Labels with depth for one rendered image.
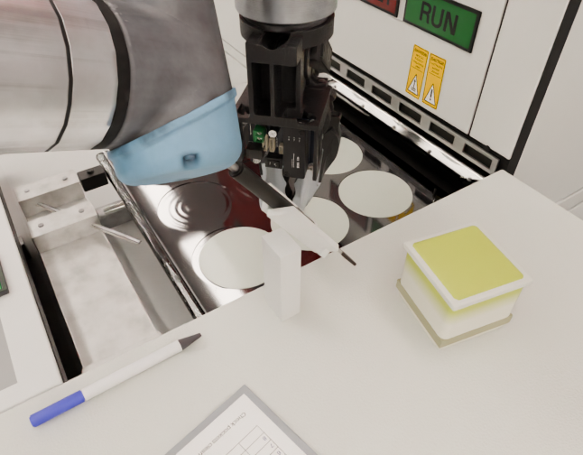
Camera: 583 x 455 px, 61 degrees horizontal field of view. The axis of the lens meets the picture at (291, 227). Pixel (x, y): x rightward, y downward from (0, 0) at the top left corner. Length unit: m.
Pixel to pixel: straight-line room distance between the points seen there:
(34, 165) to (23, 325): 0.49
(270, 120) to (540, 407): 0.30
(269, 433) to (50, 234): 0.40
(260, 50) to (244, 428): 0.27
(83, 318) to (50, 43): 0.41
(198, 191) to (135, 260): 0.13
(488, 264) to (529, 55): 0.26
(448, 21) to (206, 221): 0.38
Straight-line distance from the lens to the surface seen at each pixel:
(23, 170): 0.96
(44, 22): 0.24
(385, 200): 0.67
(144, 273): 0.71
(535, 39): 0.60
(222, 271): 0.58
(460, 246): 0.44
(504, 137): 0.65
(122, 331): 0.58
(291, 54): 0.36
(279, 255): 0.39
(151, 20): 0.27
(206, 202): 0.67
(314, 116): 0.39
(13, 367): 0.50
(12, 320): 0.52
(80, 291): 0.63
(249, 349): 0.44
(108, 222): 0.78
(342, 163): 0.73
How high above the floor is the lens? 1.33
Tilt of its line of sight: 44 degrees down
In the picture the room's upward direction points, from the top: straight up
